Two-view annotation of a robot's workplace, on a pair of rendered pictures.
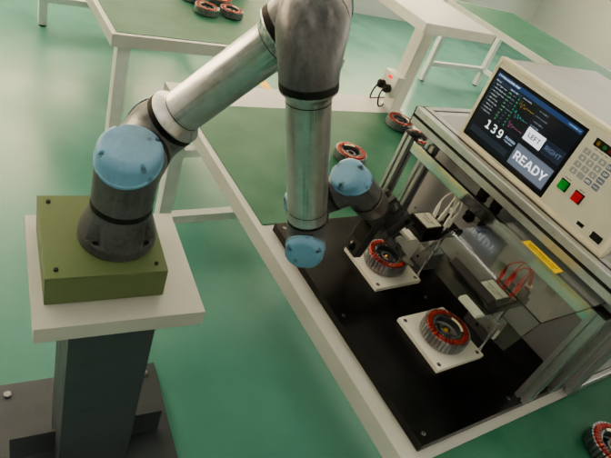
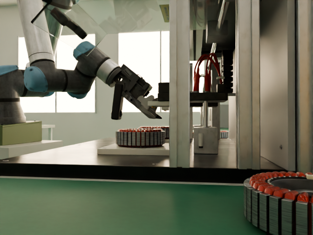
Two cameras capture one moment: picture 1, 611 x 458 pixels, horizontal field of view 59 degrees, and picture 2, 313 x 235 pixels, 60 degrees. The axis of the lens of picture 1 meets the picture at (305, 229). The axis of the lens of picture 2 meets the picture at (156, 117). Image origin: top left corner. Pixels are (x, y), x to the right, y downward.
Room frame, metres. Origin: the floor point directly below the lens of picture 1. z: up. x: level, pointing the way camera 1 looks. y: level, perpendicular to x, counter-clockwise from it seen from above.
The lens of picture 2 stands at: (0.58, -0.88, 0.84)
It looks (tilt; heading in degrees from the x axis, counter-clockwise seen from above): 1 degrees up; 51
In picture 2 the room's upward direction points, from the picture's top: straight up
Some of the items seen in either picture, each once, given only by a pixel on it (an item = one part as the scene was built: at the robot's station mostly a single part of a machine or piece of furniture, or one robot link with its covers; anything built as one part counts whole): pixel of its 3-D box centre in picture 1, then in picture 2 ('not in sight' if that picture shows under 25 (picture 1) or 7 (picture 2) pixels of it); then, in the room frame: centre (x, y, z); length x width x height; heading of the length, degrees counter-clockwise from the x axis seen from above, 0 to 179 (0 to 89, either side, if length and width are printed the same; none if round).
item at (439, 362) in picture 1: (439, 337); (140, 148); (0.94, -0.38, 0.78); 0.15 x 0.15 x 0.01; 43
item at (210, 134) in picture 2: (485, 320); (204, 139); (1.04, -0.49, 0.80); 0.07 x 0.05 x 0.06; 43
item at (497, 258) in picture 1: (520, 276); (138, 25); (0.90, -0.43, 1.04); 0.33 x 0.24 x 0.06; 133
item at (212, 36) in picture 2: not in sight; (216, 30); (1.08, -0.49, 1.05); 0.06 x 0.04 x 0.04; 43
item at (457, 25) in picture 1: (404, 66); not in sight; (2.09, -0.11, 0.98); 0.37 x 0.35 x 0.46; 43
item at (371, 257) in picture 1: (385, 257); (155, 132); (1.12, -0.22, 0.80); 0.11 x 0.11 x 0.04
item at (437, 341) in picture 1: (445, 331); (140, 137); (0.94, -0.38, 0.80); 0.11 x 0.11 x 0.04
